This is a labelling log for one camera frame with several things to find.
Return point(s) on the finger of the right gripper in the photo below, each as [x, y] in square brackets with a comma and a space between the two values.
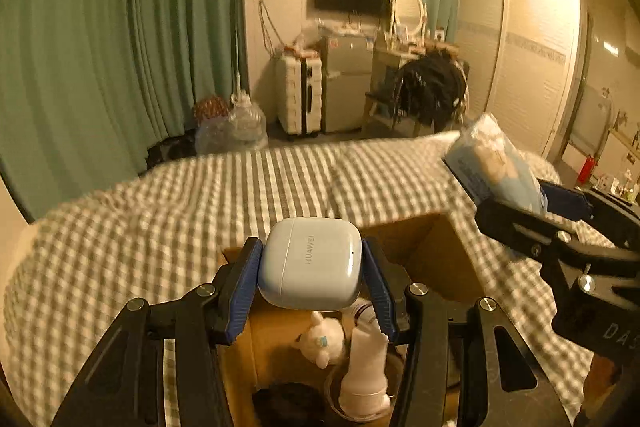
[571, 204]

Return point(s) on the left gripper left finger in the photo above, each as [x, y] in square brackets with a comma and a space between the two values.
[237, 291]

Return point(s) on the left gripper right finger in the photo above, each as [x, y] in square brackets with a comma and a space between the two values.
[386, 283]

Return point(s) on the white Huawei earbuds case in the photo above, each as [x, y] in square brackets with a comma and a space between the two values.
[311, 264]

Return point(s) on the blue tissue packet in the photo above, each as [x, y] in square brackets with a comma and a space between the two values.
[487, 165]

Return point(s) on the white lotion tube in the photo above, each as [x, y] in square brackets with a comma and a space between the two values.
[363, 395]

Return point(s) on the red fire extinguisher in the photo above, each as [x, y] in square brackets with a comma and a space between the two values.
[586, 170]

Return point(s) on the grey checkered bed cover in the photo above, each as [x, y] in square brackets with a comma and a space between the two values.
[160, 235]

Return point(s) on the clear water jug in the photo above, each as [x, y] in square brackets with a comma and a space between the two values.
[248, 125]

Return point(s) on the black jacket on chair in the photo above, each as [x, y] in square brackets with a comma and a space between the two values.
[431, 89]

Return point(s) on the brown patterned bag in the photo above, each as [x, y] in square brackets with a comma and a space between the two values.
[210, 107]

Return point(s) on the white suitcase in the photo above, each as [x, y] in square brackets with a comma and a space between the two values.
[299, 94]

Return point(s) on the wooden dressing table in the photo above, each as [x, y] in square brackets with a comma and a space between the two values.
[394, 55]

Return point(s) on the grey mini fridge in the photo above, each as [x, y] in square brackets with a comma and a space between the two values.
[346, 68]

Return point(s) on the white oval vanity mirror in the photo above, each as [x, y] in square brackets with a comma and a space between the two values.
[408, 18]

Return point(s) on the large green curtain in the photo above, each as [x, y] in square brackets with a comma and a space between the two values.
[88, 87]

